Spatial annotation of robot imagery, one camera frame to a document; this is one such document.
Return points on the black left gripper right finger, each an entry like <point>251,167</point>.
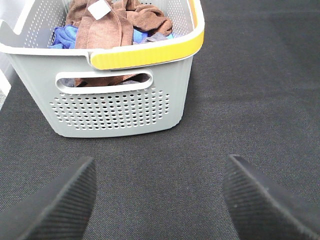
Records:
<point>261,209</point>

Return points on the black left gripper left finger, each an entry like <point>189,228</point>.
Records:
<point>59,211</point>

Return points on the brown towel with white tag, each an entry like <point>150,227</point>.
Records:
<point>99,25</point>

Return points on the blue towel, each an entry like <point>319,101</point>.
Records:
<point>64,37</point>

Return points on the grey towel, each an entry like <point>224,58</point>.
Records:
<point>151,39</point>

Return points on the black table mat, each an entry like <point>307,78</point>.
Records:
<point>254,91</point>

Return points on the grey basket with yellow rim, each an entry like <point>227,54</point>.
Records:
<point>96,93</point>

